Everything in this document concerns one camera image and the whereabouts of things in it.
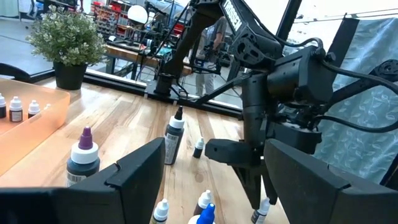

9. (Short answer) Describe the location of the small brown bottle white cap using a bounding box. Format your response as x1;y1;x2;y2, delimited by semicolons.
9;96;24;123

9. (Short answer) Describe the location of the large black food coloring bottle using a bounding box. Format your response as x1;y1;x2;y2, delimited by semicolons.
164;105;186;166

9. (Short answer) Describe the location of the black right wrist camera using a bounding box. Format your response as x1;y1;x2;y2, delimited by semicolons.
267;45;335;105

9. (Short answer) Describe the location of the person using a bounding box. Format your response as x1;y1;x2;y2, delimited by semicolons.
312;17;398;184
194;15;229;97

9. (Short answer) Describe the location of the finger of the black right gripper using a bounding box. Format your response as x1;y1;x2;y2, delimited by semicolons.
232;164;266;210
262;178;279;206

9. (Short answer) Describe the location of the bushy plant in black pot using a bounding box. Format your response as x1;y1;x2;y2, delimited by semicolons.
26;4;108;91

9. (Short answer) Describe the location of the round white globe lamp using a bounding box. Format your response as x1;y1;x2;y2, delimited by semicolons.
127;4;149;25

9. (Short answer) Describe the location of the red parts bin shelf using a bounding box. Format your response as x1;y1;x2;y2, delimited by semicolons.
91;0;131;38

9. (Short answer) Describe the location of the large purple food coloring bottle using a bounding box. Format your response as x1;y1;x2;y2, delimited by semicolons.
65;126;101;188

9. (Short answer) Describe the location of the wooden workbench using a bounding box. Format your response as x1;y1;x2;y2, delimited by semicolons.
104;43;193;82

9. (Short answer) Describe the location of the orange translucent plastic bin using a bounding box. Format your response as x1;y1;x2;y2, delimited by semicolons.
0;77;71;177

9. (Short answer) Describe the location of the small orange bottle white cap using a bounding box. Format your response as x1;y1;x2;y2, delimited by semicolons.
193;189;213;217

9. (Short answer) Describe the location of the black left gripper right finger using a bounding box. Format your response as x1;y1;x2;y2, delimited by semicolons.
263;138;398;224

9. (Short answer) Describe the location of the black camera cable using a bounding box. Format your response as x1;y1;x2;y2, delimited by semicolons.
257;18;398;134

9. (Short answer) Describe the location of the large blue food coloring bottle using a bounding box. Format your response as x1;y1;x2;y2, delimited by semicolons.
188;202;216;224

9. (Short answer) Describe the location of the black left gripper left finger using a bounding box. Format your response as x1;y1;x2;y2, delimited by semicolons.
0;137;166;224

